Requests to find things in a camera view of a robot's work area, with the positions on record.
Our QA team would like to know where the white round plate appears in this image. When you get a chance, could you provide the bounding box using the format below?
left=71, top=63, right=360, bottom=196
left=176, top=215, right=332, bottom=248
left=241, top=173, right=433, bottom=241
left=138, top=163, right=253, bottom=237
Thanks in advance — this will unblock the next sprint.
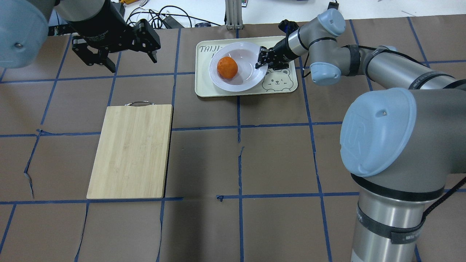
left=209, top=42, right=268, bottom=92

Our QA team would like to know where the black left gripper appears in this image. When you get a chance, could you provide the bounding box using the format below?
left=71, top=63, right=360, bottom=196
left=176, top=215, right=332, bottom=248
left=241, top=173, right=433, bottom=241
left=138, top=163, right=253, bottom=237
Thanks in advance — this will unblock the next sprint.
left=54, top=2, right=161, bottom=73

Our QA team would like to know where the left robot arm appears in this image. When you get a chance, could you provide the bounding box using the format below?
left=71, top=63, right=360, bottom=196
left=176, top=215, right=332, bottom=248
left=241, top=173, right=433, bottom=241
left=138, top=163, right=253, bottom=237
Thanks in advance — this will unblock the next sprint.
left=0, top=0, right=161, bottom=73

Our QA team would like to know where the aluminium frame post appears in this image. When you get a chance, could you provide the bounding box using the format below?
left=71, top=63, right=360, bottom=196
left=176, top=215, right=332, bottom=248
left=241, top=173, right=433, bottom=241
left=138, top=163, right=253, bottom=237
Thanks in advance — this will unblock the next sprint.
left=225, top=0, right=244, bottom=30

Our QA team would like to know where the cream bear tray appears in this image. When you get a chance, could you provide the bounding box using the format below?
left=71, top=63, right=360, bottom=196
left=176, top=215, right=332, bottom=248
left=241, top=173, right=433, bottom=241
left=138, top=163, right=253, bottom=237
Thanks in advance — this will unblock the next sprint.
left=194, top=36, right=298, bottom=98

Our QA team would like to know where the bamboo cutting board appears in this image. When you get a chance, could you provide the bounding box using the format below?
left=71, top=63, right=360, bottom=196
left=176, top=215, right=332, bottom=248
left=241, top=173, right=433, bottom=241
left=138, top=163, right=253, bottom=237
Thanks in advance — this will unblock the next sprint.
left=86, top=103, right=173, bottom=200

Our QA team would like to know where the orange fruit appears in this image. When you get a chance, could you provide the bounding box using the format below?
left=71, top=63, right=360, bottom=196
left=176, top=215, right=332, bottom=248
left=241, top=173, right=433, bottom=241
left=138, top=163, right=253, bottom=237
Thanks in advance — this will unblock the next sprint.
left=217, top=56, right=238, bottom=79

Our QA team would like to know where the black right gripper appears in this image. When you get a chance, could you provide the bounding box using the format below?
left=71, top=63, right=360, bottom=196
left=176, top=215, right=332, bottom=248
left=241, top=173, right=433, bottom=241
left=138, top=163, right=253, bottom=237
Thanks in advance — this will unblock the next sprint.
left=255, top=20, right=299, bottom=70

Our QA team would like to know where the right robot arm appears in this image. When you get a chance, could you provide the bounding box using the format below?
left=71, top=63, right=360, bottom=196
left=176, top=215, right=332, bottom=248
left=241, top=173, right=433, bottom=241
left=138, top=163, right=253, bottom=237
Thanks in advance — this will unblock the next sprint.
left=255, top=8, right=466, bottom=262

